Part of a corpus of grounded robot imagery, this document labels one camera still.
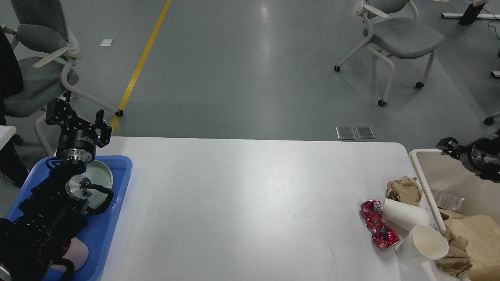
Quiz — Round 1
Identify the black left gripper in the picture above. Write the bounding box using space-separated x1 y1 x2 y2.
45 91 112 164

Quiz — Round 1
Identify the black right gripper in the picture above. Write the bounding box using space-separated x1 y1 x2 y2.
436 137 486 175

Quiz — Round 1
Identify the silver foil bag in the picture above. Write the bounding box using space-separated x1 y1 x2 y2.
431 190 466 212

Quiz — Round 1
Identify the green plate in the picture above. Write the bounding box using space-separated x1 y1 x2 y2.
77 160 114 210

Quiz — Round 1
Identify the brown paper napkin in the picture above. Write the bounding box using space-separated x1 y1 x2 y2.
386 176 423 206

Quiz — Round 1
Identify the white paper cup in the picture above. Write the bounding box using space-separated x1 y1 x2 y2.
395 225 449 266
382 199 432 231

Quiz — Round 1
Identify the brown paper front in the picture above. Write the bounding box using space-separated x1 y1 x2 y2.
435 228 473 279

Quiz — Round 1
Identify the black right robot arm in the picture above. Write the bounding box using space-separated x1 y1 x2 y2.
436 130 500 183

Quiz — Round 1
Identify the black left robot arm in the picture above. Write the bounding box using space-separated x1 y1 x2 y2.
0 91 114 281

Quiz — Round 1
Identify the beige plastic bin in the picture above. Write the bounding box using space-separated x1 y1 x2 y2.
409 149 500 231

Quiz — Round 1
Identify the lying white paper cup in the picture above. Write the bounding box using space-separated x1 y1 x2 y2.
382 199 432 231

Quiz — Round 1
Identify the person in dark clothes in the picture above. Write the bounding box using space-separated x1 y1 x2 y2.
0 27 30 184

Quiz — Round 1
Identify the right metal floor plate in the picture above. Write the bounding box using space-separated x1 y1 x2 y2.
355 126 375 139

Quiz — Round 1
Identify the metal floor plate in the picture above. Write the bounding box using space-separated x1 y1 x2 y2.
336 126 355 140
355 126 375 139

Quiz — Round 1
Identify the grey office chair left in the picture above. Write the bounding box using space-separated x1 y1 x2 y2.
2 0 123 159

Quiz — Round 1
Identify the left metal floor plate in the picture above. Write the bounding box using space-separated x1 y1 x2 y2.
336 126 355 140

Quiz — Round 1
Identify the red foil wrapper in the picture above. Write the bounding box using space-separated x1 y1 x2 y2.
360 200 400 251

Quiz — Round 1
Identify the blue plastic tray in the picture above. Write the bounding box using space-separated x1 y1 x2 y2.
3 155 132 281

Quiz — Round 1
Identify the grey chair right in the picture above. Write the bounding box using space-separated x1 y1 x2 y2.
334 0 444 107

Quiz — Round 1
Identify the pink mug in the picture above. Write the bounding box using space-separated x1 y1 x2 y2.
49 238 89 271

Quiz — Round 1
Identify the white desk leg base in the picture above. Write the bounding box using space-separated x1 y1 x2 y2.
441 0 500 26

